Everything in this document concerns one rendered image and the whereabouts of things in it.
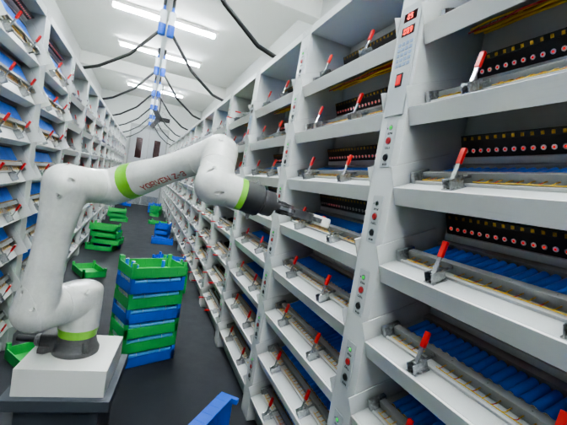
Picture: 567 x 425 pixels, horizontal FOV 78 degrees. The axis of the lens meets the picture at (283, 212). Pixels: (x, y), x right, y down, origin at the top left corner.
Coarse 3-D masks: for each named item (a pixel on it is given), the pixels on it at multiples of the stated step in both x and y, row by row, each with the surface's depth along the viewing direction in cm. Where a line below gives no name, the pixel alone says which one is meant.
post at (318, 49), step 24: (312, 48) 149; (336, 48) 153; (312, 72) 150; (312, 96) 151; (336, 96) 156; (312, 144) 154; (288, 192) 153; (312, 192) 157; (288, 240) 155; (264, 312) 155; (264, 336) 157
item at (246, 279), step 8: (248, 256) 223; (232, 264) 220; (240, 264) 220; (248, 264) 217; (256, 264) 214; (232, 272) 213; (240, 272) 205; (248, 272) 204; (256, 272) 200; (240, 280) 198; (248, 280) 196; (256, 280) 190; (240, 288) 197; (248, 288) 181; (256, 288) 182; (248, 296) 182; (256, 296) 163; (256, 304) 167
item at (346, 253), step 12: (312, 204) 157; (288, 216) 154; (348, 216) 134; (360, 216) 127; (288, 228) 144; (300, 240) 134; (312, 240) 123; (324, 240) 117; (324, 252) 116; (336, 252) 108; (348, 252) 101; (348, 264) 102
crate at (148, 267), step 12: (120, 264) 189; (132, 264) 177; (144, 264) 201; (156, 264) 206; (168, 264) 210; (180, 264) 203; (132, 276) 177; (144, 276) 182; (156, 276) 186; (168, 276) 191; (180, 276) 196
